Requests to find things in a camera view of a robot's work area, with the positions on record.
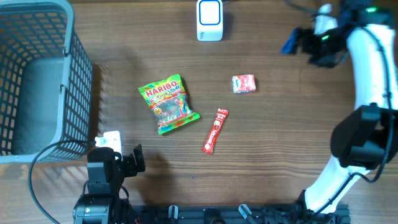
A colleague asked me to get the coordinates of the red white candy packet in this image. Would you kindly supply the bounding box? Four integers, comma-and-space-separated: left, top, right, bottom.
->
231, 74, 256, 94

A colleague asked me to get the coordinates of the green Haribo candy bag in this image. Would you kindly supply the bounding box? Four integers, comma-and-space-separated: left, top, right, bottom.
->
138, 74, 200, 135

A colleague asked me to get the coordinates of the red stick sachet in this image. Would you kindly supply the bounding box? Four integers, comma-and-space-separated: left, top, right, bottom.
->
202, 108, 229, 154

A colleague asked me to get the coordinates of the grey plastic shopping basket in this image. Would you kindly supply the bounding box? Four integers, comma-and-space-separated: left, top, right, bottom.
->
1, 0, 93, 164

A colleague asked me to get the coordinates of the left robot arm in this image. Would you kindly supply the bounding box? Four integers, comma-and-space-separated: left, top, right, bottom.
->
73, 144, 146, 224

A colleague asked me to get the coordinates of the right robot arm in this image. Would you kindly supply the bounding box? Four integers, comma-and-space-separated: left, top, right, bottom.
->
266, 1, 397, 223

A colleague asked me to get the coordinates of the white barcode scanner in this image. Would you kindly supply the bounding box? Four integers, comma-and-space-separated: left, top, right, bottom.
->
196, 0, 223, 42

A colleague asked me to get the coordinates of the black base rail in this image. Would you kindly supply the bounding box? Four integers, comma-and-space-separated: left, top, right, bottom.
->
131, 204, 351, 224

